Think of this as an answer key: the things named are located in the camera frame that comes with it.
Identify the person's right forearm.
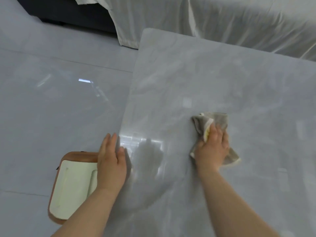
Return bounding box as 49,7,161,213
197,168,281,237

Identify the cream stool with brown frame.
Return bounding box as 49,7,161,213
47,151,100,225

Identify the sofa with white cover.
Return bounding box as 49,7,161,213
14,0,316,63

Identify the beige cleaning cloth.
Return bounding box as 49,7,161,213
189,112,241,167

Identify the person's left forearm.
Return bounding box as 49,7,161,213
50,187,122,237

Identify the person's left hand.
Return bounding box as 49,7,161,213
96,133,127,193

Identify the person's right hand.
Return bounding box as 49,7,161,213
194,122,230,172

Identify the grey marble table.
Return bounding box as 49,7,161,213
103,28,316,237

